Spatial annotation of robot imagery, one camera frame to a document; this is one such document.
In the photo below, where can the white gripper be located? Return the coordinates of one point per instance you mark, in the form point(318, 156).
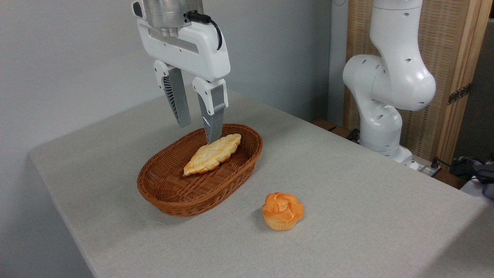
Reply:
point(200, 54)

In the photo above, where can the long braided bread loaf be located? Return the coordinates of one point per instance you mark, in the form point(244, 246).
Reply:
point(210, 156)

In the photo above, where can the black clamp at robot base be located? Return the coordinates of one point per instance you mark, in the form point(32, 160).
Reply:
point(353, 135)

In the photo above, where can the round orange bread bun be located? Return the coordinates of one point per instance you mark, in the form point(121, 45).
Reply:
point(282, 211)

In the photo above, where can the brown wicker oval basket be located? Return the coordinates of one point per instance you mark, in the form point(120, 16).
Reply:
point(173, 185)

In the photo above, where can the grey tablecloth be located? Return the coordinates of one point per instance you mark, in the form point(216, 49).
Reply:
point(347, 216)

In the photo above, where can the white power strip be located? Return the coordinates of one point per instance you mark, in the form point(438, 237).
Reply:
point(426, 169)

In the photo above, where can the metal screen hinge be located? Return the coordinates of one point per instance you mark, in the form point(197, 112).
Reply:
point(459, 94)

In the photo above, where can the grey blue bag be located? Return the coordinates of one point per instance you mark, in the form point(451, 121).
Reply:
point(484, 172)

